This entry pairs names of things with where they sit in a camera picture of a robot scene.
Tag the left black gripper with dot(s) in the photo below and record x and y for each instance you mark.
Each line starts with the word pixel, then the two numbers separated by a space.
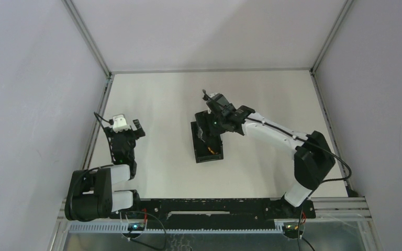
pixel 125 133

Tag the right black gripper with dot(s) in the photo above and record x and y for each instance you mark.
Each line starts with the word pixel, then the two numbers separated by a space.
pixel 210 114

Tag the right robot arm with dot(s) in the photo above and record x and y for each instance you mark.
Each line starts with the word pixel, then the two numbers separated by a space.
pixel 313 161

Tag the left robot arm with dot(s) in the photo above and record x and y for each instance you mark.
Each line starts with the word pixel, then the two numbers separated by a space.
pixel 91 193

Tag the black plastic bin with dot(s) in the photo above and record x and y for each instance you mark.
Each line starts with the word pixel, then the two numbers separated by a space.
pixel 202 138

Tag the left green circuit board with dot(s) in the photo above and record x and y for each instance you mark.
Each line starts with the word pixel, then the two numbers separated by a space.
pixel 136 227

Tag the green circuit board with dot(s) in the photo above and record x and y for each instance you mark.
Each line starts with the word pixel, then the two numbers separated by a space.
pixel 136 227
pixel 289 227

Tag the right green circuit board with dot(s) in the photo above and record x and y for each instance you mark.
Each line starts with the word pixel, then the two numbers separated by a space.
pixel 289 227

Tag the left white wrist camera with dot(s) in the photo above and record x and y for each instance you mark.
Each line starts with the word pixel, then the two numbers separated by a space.
pixel 120 123

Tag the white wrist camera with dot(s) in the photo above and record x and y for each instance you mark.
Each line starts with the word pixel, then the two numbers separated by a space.
pixel 120 123
pixel 214 96

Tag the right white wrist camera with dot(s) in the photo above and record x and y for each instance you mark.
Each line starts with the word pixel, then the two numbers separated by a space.
pixel 214 96

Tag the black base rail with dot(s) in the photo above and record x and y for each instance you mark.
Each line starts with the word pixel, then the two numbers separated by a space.
pixel 215 214

